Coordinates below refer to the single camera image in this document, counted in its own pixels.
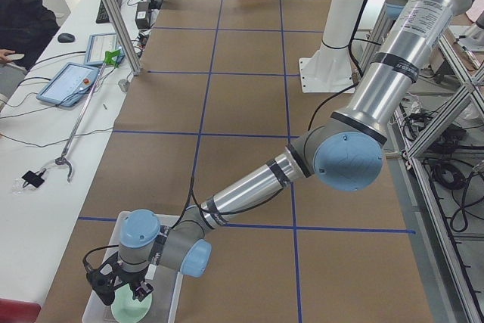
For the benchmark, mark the blue teach pendant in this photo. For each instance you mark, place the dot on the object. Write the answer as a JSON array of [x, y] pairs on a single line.
[[98, 44], [68, 85]]

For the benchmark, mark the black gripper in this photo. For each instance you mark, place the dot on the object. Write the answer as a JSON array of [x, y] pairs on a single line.
[[131, 274]]

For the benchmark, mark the aluminium frame post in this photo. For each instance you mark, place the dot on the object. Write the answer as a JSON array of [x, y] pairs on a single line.
[[124, 39]]

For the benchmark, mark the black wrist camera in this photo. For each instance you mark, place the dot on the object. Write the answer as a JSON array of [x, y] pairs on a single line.
[[105, 279]]

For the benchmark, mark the black power adapter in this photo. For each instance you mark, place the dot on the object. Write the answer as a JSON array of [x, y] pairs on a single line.
[[143, 15]]

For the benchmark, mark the translucent white storage bin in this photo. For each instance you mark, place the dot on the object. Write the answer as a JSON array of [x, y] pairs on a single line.
[[139, 236]]

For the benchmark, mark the mint green plastic bowl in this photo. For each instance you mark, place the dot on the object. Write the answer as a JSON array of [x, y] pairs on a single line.
[[126, 309]]

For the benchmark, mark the black computer mouse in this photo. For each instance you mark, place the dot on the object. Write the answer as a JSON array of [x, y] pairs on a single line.
[[66, 38]]

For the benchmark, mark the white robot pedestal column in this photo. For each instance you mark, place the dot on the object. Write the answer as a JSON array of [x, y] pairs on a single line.
[[329, 69]]

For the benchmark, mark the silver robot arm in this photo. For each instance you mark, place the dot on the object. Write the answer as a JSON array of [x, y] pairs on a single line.
[[345, 154]]

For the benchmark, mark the blue teach pendant near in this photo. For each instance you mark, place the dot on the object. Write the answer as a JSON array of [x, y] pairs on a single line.
[[68, 85]]

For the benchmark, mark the blue teach pendant far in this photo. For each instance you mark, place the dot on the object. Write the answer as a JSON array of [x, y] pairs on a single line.
[[98, 44]]

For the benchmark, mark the person in black jacket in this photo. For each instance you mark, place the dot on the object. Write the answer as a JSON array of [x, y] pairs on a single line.
[[27, 27]]

